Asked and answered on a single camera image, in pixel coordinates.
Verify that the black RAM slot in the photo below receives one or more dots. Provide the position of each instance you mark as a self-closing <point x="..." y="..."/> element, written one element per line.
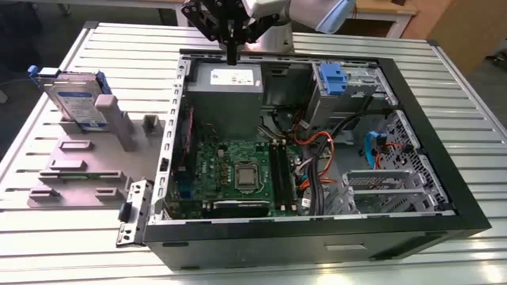
<point x="276" y="175"/>
<point x="286" y="175"/>

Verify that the wooden desk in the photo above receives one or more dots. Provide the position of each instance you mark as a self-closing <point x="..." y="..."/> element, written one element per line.
<point x="396" y="11"/>

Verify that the black open PC case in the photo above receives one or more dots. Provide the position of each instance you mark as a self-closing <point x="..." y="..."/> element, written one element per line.
<point x="276" y="246"/>

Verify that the hard disk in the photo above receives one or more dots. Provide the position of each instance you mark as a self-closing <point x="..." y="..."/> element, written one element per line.
<point x="79" y="104"/>

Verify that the wooden cabinet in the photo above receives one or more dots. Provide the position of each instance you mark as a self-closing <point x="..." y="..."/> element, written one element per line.
<point x="455" y="29"/>

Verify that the CPU socket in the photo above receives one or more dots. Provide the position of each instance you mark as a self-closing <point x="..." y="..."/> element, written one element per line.
<point x="247" y="165"/>

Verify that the green motherboard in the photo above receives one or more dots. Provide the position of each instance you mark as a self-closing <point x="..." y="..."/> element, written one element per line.
<point x="214" y="184"/>

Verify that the silver optical drive bay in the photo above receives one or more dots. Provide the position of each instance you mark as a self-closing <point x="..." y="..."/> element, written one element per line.
<point x="324" y="110"/>

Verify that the grey power supply unit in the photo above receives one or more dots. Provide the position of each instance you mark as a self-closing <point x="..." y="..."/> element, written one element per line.
<point x="222" y="110"/>

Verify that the black graphics card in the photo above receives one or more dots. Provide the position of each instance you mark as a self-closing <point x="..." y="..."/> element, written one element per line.
<point x="238" y="208"/>

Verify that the green RAM stick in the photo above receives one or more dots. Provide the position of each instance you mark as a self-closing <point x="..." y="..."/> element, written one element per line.
<point x="79" y="177"/>

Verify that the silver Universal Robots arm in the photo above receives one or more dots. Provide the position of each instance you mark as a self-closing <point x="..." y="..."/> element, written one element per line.
<point x="276" y="38"/>

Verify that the silver card retention bracket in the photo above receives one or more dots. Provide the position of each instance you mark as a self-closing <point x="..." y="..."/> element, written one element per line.
<point x="136" y="207"/>

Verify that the grey parts rack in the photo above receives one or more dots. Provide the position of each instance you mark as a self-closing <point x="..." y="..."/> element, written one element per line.
<point x="99" y="178"/>

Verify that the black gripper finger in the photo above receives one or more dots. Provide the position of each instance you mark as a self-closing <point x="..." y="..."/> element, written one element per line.
<point x="202" y="20"/>
<point x="258" y="29"/>

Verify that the silver CPU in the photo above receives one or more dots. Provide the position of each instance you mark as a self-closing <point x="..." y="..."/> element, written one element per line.
<point x="247" y="177"/>

